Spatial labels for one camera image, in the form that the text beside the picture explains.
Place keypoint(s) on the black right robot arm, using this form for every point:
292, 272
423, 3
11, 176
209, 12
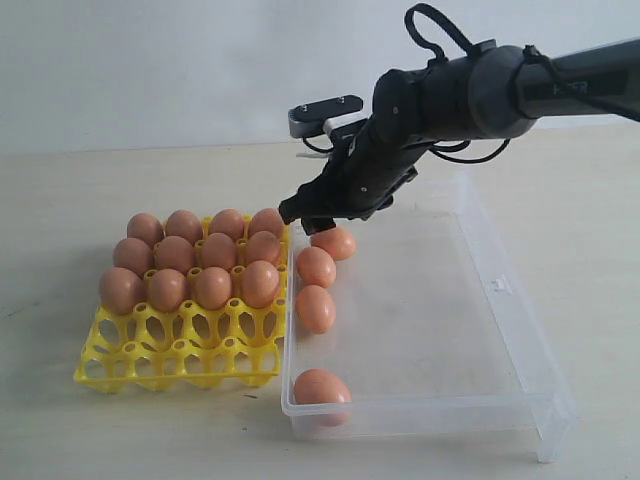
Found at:
496, 95

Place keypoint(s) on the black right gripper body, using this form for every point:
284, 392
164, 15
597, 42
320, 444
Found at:
363, 174

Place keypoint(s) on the yellow plastic egg tray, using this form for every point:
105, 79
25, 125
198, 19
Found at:
202, 347

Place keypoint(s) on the brown egg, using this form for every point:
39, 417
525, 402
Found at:
213, 288
133, 254
338, 242
167, 290
145, 227
219, 250
175, 252
268, 219
121, 290
263, 246
316, 267
260, 284
184, 224
318, 386
229, 222
315, 309

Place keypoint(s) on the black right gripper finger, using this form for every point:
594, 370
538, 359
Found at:
309, 202
314, 225

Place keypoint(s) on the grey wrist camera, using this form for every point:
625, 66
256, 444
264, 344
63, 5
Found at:
307, 120

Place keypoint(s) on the clear plastic container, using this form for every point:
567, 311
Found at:
433, 332

